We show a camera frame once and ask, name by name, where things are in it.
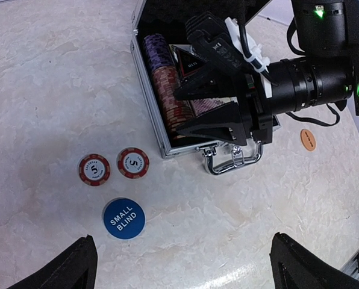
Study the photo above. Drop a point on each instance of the blue small blind button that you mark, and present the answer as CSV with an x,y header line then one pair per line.
x,y
124,218

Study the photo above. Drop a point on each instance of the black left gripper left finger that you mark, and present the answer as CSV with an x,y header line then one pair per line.
x,y
75,267

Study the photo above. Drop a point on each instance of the aluminium poker case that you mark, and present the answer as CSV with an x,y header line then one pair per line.
x,y
169,19

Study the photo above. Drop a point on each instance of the orange chip row in case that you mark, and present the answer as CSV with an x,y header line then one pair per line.
x,y
175,112

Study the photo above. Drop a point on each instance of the orange chip stack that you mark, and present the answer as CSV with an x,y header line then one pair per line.
x,y
94,170

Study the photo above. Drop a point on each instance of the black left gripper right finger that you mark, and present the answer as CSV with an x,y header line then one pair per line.
x,y
293,266

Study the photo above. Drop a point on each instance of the black red triangle button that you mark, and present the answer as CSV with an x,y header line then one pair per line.
x,y
187,64

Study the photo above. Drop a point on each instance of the single orange poker chip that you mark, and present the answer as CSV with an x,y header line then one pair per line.
x,y
133,163

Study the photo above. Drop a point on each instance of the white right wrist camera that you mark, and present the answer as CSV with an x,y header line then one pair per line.
x,y
227,48

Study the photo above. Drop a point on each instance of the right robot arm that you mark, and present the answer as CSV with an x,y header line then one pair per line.
x,y
324,72

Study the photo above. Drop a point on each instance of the purple chip row in case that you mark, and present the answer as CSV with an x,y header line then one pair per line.
x,y
157,52

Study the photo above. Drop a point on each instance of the orange big blind button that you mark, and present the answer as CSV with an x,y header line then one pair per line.
x,y
308,140

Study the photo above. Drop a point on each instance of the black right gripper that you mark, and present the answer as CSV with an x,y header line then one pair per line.
x,y
234,122

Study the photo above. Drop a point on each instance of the red playing card deck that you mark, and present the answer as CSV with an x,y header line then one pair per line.
x,y
201,106

